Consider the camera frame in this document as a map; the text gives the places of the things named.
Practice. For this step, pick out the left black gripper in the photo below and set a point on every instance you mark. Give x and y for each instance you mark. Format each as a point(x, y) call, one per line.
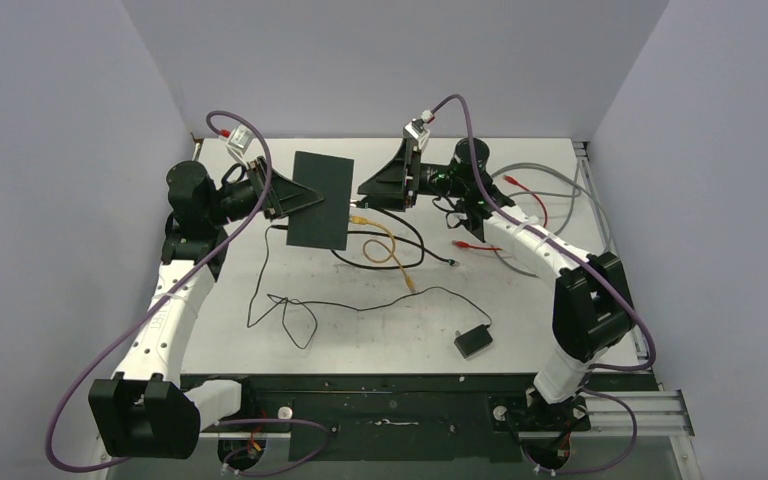
point(284, 196)

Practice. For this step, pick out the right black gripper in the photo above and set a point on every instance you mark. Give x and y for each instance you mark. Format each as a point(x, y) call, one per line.
point(386, 190)

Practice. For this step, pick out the black network switch box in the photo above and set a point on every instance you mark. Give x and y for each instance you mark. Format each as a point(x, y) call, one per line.
point(323, 224)

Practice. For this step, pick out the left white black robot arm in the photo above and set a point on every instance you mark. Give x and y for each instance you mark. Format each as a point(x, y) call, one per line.
point(142, 411)

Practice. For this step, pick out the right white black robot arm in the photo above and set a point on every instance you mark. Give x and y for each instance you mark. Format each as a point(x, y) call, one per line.
point(591, 299)

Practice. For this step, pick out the black power adapter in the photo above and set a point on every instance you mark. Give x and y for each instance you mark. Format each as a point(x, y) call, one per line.
point(473, 341)

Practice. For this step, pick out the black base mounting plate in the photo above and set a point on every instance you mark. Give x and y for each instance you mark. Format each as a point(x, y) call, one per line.
point(246, 451)

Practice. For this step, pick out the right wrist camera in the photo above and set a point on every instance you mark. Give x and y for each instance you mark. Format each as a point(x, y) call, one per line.
point(416, 131)

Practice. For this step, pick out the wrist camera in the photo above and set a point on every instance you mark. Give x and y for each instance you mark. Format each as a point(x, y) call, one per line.
point(238, 141)
point(416, 131)

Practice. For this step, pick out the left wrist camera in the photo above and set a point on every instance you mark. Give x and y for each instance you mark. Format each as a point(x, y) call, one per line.
point(238, 141)

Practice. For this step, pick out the aluminium front rail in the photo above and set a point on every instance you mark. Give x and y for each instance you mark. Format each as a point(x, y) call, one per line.
point(653, 413)

